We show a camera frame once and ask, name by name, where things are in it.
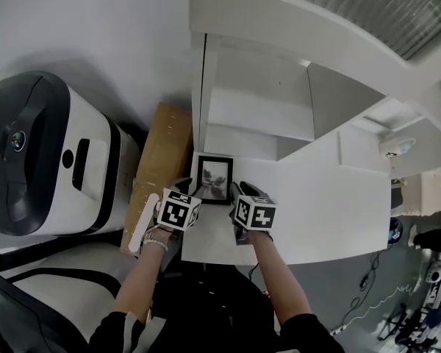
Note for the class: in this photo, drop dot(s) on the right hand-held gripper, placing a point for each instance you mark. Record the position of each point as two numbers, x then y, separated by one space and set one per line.
255 215

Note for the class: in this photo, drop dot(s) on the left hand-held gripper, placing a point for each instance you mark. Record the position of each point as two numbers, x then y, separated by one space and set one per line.
178 212

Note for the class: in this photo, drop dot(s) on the black picture frame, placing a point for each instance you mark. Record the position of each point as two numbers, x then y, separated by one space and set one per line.
215 178

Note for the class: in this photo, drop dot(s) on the person's left forearm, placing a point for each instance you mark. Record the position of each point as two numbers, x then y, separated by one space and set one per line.
143 278

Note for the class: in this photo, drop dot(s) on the person's right forearm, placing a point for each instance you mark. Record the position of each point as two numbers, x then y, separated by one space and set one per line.
279 281

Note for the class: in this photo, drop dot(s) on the white table top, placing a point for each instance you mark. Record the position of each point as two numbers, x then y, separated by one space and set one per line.
316 215

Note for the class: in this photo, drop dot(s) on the white desk hutch shelves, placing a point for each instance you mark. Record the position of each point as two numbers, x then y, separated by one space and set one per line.
261 86

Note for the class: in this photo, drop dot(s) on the long cardboard box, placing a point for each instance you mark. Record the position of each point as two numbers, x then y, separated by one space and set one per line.
161 153

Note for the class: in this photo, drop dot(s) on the person's black clothing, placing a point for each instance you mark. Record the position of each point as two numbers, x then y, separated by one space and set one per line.
213 307

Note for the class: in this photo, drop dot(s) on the white and black robot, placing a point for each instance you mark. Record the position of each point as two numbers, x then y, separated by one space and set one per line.
40 153
51 300

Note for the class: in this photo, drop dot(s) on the black round bin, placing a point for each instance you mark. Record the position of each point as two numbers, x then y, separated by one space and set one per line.
395 234

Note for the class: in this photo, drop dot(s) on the black stands clutter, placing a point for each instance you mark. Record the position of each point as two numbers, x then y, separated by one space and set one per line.
415 326

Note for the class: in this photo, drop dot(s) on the white round camera device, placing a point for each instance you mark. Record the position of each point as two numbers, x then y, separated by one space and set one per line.
436 272

